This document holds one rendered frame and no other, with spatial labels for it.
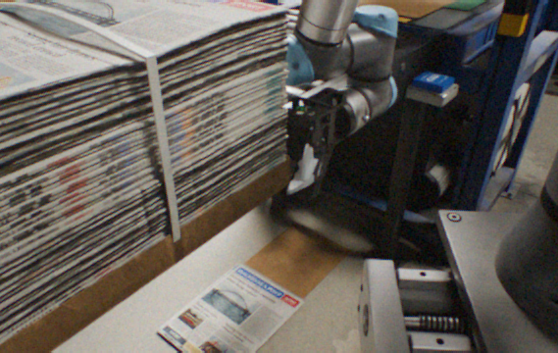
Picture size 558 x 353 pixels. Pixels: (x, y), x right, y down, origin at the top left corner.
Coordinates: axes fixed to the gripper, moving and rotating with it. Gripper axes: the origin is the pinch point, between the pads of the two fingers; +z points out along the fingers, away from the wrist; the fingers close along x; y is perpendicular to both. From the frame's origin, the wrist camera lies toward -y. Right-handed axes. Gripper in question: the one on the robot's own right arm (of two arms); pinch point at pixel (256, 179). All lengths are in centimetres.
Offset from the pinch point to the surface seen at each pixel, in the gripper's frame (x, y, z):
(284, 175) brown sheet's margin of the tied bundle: 5.1, 3.1, 0.2
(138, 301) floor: -63, -79, -11
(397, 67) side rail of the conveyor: -8, -2, -59
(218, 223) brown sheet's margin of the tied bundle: 5.0, 2.6, 12.2
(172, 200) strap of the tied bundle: 5.3, 9.2, 18.1
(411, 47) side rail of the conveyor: -9, 0, -68
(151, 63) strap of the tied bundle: 5.4, 22.8, 18.1
